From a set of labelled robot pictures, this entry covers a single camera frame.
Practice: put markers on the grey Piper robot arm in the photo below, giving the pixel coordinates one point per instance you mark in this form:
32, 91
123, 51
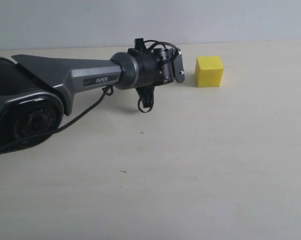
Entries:
37, 92

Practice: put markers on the yellow foam cube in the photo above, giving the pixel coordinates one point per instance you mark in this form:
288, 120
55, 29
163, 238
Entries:
208, 71

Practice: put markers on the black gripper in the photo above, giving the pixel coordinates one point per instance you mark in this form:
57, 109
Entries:
178, 72

